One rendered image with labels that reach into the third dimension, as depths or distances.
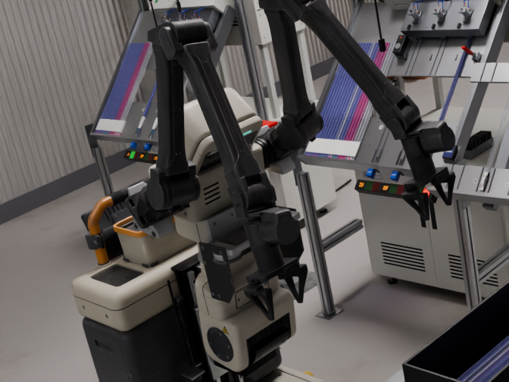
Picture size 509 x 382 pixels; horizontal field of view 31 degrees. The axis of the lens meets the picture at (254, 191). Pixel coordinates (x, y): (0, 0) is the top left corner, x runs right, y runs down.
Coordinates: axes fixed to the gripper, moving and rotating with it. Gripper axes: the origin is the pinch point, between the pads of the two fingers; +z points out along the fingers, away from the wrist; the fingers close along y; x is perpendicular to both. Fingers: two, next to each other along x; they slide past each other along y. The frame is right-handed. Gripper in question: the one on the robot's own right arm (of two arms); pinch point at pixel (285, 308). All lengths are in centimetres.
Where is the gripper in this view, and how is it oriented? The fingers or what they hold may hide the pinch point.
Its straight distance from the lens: 190.6
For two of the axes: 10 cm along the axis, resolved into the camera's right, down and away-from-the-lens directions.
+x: -6.4, 0.9, 7.6
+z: 3.1, 9.4, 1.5
